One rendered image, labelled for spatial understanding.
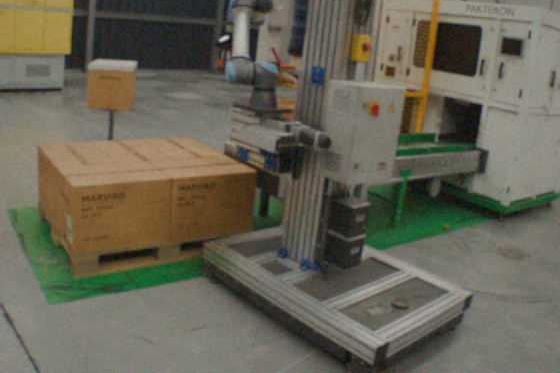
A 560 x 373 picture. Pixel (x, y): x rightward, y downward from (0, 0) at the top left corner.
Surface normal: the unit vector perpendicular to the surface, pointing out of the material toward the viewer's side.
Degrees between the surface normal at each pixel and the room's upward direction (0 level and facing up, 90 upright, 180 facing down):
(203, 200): 90
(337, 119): 90
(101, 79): 90
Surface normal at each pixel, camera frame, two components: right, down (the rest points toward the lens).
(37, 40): 0.67, 0.25
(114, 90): 0.22, 0.25
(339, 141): -0.74, 0.08
